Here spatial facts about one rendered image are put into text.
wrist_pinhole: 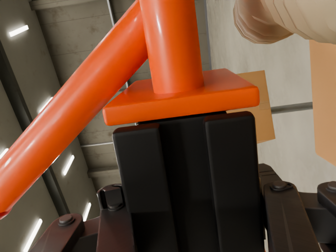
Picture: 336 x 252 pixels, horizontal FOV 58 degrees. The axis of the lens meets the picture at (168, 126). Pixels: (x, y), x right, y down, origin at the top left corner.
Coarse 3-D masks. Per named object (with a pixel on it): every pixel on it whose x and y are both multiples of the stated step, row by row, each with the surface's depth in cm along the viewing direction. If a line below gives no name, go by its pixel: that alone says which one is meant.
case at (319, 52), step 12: (312, 48) 29; (324, 48) 27; (312, 60) 30; (324, 60) 27; (312, 72) 30; (324, 72) 27; (312, 84) 30; (324, 84) 28; (312, 96) 31; (324, 96) 28; (324, 108) 28; (324, 120) 29; (324, 132) 29; (324, 144) 29; (324, 156) 30
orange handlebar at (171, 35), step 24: (144, 0) 12; (168, 0) 11; (192, 0) 12; (144, 24) 12; (168, 24) 11; (192, 24) 12; (168, 48) 12; (192, 48) 12; (168, 72) 12; (192, 72) 12
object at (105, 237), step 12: (108, 192) 12; (120, 192) 12; (108, 204) 12; (120, 204) 12; (108, 216) 11; (120, 216) 11; (108, 228) 11; (120, 228) 10; (132, 228) 10; (108, 240) 10; (120, 240) 10; (132, 240) 10
